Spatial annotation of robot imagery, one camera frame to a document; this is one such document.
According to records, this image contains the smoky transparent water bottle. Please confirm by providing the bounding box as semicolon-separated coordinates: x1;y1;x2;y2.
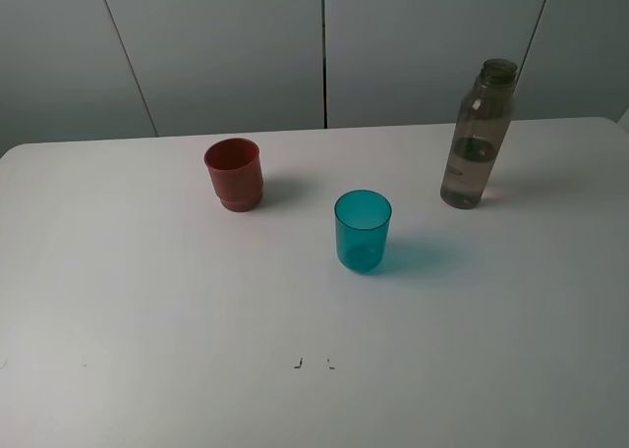
440;59;518;209

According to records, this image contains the teal translucent plastic cup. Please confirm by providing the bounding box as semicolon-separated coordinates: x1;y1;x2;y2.
334;190;392;273

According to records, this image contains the red plastic cup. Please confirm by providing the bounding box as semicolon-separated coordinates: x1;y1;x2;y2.
203;138;263;212

